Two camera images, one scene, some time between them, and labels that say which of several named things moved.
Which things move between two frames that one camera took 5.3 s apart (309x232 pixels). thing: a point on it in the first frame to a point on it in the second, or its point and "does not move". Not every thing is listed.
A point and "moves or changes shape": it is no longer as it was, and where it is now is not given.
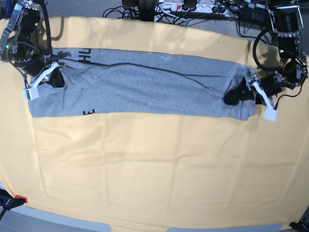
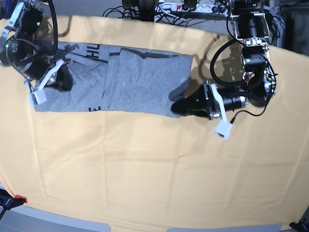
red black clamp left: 7,202 does not move
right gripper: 268,87 to 207,102
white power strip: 214,10 does not move
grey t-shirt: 102,82 moves or changes shape
